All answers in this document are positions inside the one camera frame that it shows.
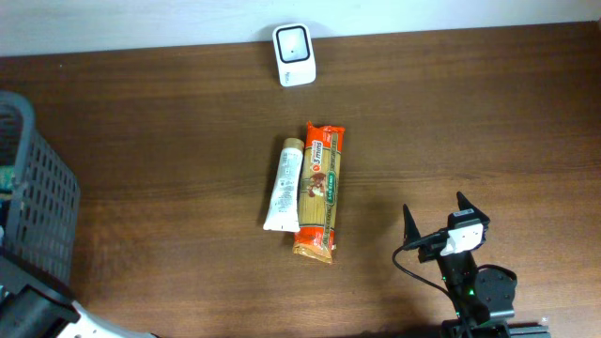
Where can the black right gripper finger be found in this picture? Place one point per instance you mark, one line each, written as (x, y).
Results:
(465, 206)
(411, 232)

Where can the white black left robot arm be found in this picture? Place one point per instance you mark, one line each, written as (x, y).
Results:
(36, 304)

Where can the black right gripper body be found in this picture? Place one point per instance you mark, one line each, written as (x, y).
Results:
(435, 250)

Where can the grey plastic mesh basket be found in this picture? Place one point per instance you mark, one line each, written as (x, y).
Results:
(42, 193)

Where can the orange spaghetti packet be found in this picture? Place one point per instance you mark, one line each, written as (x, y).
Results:
(319, 186)

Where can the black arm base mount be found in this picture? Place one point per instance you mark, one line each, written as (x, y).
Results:
(453, 329)

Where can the white barcode scanner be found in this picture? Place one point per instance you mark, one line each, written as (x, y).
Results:
(294, 54)

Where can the white tube tan cap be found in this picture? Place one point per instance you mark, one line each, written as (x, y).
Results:
(283, 209)

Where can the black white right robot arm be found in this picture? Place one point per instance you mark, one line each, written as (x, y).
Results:
(481, 295)

